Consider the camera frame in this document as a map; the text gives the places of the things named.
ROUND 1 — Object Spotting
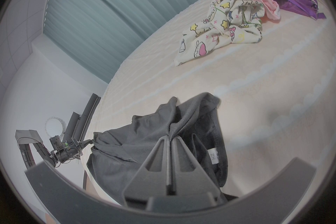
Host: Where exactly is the black T-shirt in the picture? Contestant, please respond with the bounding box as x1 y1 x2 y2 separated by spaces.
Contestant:
86 92 239 208

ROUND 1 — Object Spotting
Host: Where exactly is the white printed garment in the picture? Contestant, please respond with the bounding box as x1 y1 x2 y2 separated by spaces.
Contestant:
174 0 264 66

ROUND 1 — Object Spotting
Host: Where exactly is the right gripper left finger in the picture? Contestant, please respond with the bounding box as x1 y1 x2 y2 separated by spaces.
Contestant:
123 136 170 200

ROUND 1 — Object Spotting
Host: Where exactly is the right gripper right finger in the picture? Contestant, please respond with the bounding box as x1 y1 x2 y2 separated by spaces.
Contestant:
172 136 220 200

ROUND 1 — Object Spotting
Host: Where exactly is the bed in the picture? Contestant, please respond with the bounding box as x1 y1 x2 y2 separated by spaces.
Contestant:
83 0 336 208

